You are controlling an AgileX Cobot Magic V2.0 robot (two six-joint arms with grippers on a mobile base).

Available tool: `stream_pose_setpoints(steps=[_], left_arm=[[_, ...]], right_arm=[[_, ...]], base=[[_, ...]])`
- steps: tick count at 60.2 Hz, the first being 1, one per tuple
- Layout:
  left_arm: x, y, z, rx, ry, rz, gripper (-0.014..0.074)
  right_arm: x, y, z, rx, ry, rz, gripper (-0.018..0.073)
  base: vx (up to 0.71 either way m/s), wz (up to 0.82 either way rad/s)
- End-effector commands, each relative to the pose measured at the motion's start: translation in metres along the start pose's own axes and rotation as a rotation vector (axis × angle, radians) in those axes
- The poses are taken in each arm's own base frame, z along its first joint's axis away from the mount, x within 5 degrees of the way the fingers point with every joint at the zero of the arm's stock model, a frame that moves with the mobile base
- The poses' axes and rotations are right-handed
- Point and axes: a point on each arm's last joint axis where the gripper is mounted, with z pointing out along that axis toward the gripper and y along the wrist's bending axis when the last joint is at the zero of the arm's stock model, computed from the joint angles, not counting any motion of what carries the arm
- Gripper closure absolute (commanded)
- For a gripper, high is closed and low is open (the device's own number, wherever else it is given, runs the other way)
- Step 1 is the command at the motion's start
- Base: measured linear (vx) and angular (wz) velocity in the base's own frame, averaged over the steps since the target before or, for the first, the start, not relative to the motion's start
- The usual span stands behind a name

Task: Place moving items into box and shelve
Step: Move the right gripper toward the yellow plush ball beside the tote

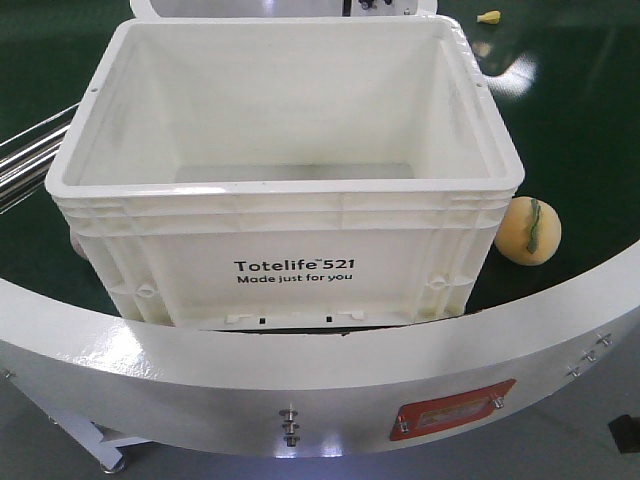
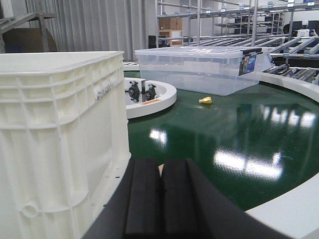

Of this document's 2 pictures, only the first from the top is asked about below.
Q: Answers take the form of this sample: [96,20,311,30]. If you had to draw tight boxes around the white conveyor leg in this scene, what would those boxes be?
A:
[9,377,150,475]

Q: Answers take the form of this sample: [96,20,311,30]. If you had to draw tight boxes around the pink plush fruit toy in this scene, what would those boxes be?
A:
[69,230,87,260]

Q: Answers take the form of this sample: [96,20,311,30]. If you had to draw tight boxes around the metal roller rods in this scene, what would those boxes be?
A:
[1,102,79,213]

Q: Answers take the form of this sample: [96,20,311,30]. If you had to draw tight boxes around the orange label plate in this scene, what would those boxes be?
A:
[389,379,517,441]

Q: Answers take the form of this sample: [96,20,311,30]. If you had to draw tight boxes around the yellow plush fruit toy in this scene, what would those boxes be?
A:
[494,196,562,266]

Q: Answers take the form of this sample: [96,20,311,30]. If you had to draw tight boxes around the small yellow toy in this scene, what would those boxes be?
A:
[476,10,501,25]

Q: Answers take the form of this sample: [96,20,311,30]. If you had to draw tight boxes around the white plastic tote box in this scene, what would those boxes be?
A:
[45,14,524,330]

